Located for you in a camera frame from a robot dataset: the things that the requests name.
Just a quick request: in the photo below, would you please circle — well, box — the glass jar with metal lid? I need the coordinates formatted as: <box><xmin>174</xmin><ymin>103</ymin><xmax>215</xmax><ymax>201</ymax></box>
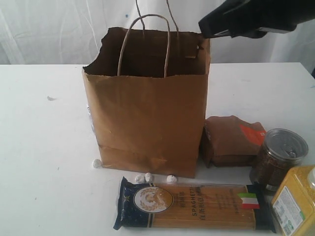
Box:
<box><xmin>250</xmin><ymin>128</ymin><xmax>309</xmax><ymax>192</ymax></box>

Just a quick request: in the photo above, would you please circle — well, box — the small white blue milk carton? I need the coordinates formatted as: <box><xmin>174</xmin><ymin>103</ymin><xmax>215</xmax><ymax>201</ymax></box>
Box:
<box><xmin>86</xmin><ymin>105</ymin><xmax>95</xmax><ymax>135</ymax></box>

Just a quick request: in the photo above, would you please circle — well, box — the brown kraft pouch orange label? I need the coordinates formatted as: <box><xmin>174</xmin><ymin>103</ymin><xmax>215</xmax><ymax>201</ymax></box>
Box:
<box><xmin>199</xmin><ymin>116</ymin><xmax>266</xmax><ymax>168</ymax></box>

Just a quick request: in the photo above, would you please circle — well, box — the blue spaghetti packet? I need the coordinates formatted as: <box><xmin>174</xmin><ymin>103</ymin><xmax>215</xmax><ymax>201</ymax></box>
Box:
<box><xmin>113</xmin><ymin>178</ymin><xmax>276</xmax><ymax>232</ymax></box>

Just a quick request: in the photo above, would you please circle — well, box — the small paper scrap on table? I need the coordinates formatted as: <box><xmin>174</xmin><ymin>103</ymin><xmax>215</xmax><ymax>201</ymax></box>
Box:
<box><xmin>47</xmin><ymin>96</ymin><xmax>56</xmax><ymax>101</ymax></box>

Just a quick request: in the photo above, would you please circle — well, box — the yellow grain container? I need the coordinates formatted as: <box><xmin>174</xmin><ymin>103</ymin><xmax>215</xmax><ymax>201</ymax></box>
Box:
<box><xmin>271</xmin><ymin>165</ymin><xmax>315</xmax><ymax>236</ymax></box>

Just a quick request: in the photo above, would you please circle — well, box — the brown paper bag with handles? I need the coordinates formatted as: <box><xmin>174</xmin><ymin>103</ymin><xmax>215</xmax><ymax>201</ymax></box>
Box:
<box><xmin>82</xmin><ymin>0</ymin><xmax>212</xmax><ymax>179</ymax></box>

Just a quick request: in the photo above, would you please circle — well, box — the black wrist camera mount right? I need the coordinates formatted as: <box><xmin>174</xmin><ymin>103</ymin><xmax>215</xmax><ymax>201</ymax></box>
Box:
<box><xmin>198</xmin><ymin>0</ymin><xmax>315</xmax><ymax>39</ymax></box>

